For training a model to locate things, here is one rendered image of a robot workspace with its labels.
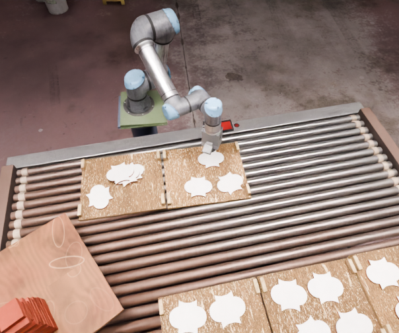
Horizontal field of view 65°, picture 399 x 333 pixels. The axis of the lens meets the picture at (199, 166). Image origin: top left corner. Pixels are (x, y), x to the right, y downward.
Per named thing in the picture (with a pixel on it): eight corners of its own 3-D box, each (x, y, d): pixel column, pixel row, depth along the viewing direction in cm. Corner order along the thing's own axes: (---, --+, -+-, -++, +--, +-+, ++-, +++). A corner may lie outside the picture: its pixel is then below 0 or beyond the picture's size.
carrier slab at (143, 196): (83, 161, 166) (82, 160, 164) (160, 152, 169) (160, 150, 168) (79, 221, 146) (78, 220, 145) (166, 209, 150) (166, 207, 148)
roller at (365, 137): (18, 196, 159) (12, 191, 155) (366, 136, 181) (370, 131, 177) (16, 205, 156) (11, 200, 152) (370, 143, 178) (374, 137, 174)
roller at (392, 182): (10, 252, 142) (4, 249, 138) (395, 179, 165) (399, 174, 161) (8, 263, 140) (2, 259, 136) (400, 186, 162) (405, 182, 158)
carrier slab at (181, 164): (162, 152, 169) (162, 150, 168) (236, 144, 172) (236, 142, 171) (168, 209, 150) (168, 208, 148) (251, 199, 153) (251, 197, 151)
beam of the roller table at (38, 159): (12, 163, 173) (6, 156, 168) (355, 108, 197) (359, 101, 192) (10, 176, 168) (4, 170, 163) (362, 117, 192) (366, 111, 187)
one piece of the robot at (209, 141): (196, 133, 138) (196, 155, 152) (215, 139, 136) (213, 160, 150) (205, 115, 144) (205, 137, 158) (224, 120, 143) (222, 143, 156)
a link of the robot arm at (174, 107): (119, 16, 132) (171, 117, 129) (143, 8, 135) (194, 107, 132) (119, 32, 143) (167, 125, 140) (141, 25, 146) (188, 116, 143)
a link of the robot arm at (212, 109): (215, 92, 134) (226, 104, 130) (214, 111, 143) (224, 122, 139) (199, 100, 132) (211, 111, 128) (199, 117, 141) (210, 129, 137)
